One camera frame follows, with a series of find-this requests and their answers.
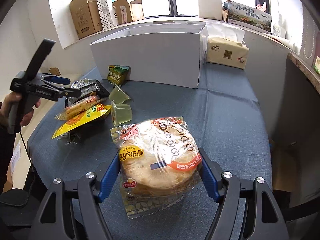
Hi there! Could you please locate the round biscuit pack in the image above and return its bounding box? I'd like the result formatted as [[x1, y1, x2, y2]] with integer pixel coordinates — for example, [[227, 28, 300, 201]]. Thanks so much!
[[55, 95, 100, 121]]

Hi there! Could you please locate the braised meat vacuum pack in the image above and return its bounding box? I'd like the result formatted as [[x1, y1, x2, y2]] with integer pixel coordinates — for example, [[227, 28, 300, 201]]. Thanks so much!
[[68, 78, 101, 104]]

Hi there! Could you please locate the yellow snack bag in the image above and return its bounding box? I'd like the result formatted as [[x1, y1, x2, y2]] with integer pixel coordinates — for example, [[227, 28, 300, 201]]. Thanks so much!
[[52, 103, 112, 139]]

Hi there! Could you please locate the Lay's rice cracker pack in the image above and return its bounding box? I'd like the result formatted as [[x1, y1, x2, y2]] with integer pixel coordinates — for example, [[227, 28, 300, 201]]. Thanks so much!
[[111, 116, 202, 219]]

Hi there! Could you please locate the green snack packet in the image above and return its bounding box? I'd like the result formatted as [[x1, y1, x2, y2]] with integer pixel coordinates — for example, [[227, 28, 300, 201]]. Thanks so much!
[[107, 65, 130, 86]]

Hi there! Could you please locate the clear jelly cup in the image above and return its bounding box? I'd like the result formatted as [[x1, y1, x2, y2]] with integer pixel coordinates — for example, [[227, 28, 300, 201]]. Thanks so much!
[[111, 101, 132, 127], [108, 84, 130, 104]]

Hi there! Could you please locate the person's left hand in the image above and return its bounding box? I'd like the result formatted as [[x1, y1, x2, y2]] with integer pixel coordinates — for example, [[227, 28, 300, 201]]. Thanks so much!
[[1, 92, 34, 127]]

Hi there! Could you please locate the white dotted paper bag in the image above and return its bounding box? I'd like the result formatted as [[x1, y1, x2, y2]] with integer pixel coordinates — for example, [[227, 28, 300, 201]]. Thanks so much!
[[97, 0, 118, 30]]

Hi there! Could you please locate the large brown cardboard box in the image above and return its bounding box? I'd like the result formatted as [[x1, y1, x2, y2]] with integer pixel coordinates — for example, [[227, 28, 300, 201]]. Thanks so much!
[[69, 0, 103, 39]]

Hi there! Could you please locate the small open cardboard box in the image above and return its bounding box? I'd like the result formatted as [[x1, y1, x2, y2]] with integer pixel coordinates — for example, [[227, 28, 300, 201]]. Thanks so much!
[[112, 0, 145, 24]]

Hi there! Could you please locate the white storage box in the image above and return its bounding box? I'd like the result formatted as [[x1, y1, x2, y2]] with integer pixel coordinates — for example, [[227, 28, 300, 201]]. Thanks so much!
[[90, 23, 208, 88]]

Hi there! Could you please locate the tissue paper pack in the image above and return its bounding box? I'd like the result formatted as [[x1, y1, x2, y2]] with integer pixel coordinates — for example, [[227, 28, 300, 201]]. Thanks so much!
[[206, 22, 249, 69]]

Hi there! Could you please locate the landscape printed box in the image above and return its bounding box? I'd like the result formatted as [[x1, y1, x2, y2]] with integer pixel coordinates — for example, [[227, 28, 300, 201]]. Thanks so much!
[[224, 1, 272, 33]]

